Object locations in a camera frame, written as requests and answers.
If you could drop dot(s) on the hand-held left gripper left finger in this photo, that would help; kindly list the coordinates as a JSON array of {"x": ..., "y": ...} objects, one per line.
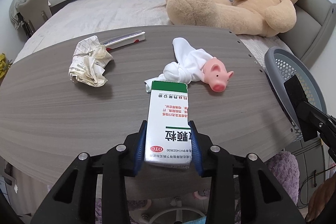
[{"x": 140, "y": 153}]

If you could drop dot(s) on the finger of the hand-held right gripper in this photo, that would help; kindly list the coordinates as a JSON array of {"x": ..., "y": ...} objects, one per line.
[{"x": 296, "y": 92}]

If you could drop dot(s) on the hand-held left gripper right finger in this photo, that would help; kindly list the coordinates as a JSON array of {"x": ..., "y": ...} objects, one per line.
[{"x": 197, "y": 153}]

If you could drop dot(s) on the grey plastic basket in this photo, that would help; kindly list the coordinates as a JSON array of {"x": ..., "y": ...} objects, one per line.
[{"x": 278, "y": 58}]

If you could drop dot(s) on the white and green medicine box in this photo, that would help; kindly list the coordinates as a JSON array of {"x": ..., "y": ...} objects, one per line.
[{"x": 168, "y": 121}]

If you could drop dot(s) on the white swivel chair base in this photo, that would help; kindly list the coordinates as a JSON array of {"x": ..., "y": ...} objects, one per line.
[{"x": 176, "y": 209}]

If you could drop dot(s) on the grey padded headboard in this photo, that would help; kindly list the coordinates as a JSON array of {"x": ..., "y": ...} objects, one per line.
[{"x": 315, "y": 24}]

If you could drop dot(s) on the purple fluffy rug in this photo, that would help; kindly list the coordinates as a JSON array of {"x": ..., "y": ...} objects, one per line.
[{"x": 283, "y": 174}]

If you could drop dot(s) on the pink pig toy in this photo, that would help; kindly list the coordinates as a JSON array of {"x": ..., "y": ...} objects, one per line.
[{"x": 216, "y": 71}]

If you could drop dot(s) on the white knotted sock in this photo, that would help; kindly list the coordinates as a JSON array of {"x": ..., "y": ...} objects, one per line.
[{"x": 189, "y": 61}]

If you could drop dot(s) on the crumpled lined paper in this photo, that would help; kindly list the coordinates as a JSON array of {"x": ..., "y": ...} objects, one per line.
[{"x": 86, "y": 61}]

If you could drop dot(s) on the flat silver box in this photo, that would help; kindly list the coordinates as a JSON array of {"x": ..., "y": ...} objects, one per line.
[{"x": 126, "y": 39}]

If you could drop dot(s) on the bed with grey sheet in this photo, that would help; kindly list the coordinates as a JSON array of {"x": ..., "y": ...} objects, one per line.
[{"x": 118, "y": 3}]

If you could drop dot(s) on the yellow bags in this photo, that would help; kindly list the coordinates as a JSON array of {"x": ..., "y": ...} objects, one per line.
[{"x": 4, "y": 64}]

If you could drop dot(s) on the grey chair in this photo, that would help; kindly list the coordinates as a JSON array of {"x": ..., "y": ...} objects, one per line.
[{"x": 35, "y": 11}]

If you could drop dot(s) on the grey jacket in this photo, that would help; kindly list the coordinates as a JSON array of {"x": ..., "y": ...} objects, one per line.
[{"x": 17, "y": 6}]

